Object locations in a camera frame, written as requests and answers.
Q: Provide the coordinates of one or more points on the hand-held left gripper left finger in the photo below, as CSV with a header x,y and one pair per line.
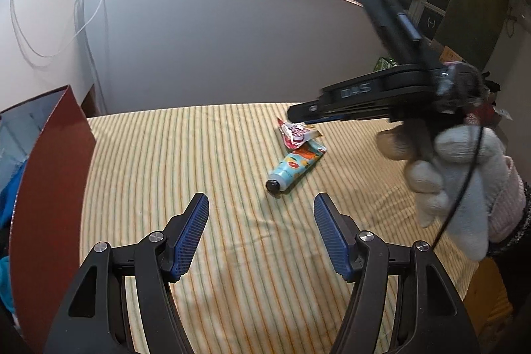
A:
x,y
188,238

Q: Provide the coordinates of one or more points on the dark red cardboard box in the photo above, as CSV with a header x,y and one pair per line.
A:
x,y
49,192

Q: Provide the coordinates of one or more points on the red snack packet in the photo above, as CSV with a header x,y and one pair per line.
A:
x,y
292,132

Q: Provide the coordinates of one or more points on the person's right hand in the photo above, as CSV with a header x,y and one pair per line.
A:
x,y
456,171

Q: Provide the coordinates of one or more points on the light blue cream tube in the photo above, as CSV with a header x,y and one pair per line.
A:
x,y
294,167

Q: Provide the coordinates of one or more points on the green package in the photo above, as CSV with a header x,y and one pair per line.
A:
x,y
383,64

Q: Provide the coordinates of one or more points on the person's right forearm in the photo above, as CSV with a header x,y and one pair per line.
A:
x,y
509,204

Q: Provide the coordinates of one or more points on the wooden cabinet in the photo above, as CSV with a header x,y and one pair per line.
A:
x,y
489,296

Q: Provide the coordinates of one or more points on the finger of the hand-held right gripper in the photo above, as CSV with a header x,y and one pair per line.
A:
x,y
327,112
386,86

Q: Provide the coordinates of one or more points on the brown cardboard box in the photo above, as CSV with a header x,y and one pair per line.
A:
x,y
450,54

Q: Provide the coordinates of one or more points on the striped yellow bedsheet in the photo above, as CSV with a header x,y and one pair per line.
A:
x,y
232,146

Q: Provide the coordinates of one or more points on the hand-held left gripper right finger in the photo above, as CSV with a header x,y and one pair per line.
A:
x,y
332,238

